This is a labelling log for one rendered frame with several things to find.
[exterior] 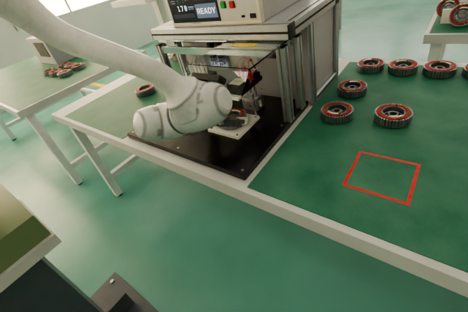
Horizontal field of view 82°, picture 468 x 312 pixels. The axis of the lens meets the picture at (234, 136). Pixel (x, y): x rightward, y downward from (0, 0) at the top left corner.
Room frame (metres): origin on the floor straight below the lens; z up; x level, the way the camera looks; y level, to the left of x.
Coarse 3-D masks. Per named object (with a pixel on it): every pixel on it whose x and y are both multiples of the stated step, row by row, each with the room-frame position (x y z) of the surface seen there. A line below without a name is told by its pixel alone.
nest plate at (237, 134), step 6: (252, 114) 0.93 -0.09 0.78; (252, 120) 0.89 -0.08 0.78; (216, 126) 0.91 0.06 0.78; (246, 126) 0.86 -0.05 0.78; (216, 132) 0.88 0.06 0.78; (222, 132) 0.86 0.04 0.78; (228, 132) 0.85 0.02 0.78; (234, 132) 0.84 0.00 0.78; (240, 132) 0.83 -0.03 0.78; (234, 138) 0.82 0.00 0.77
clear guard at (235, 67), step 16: (224, 48) 0.93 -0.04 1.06; (240, 48) 0.89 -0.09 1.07; (256, 48) 0.85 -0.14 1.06; (272, 48) 0.81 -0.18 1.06; (192, 64) 0.85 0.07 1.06; (208, 64) 0.81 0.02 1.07; (224, 64) 0.78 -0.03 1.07; (240, 64) 0.74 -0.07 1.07; (256, 64) 0.72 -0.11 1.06; (240, 80) 0.69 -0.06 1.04; (240, 96) 0.66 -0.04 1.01
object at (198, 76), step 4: (192, 72) 0.78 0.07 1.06; (196, 72) 0.77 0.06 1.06; (192, 76) 0.77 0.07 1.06; (196, 76) 0.76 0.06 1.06; (200, 76) 0.75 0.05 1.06; (204, 76) 0.74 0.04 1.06; (208, 76) 0.73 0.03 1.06; (212, 76) 0.72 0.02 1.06; (216, 76) 0.71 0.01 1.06; (220, 76) 0.71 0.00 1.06; (208, 80) 0.73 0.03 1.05; (212, 80) 0.71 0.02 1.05; (216, 80) 0.70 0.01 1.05; (220, 80) 0.70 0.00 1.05; (224, 80) 0.71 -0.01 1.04
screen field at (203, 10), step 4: (196, 4) 1.11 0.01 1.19; (200, 4) 1.10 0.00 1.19; (204, 4) 1.09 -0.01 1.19; (208, 4) 1.07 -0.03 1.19; (212, 4) 1.06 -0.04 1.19; (196, 8) 1.12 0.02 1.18; (200, 8) 1.10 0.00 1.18; (204, 8) 1.09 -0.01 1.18; (208, 8) 1.08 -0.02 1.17; (212, 8) 1.06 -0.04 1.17; (216, 8) 1.05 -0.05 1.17; (196, 12) 1.12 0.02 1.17; (200, 12) 1.11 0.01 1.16; (204, 12) 1.09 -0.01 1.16; (208, 12) 1.08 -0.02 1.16; (212, 12) 1.06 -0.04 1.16; (216, 12) 1.05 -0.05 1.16; (200, 16) 1.11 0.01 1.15; (204, 16) 1.10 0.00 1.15; (208, 16) 1.08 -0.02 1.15; (212, 16) 1.07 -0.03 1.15; (216, 16) 1.06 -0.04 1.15
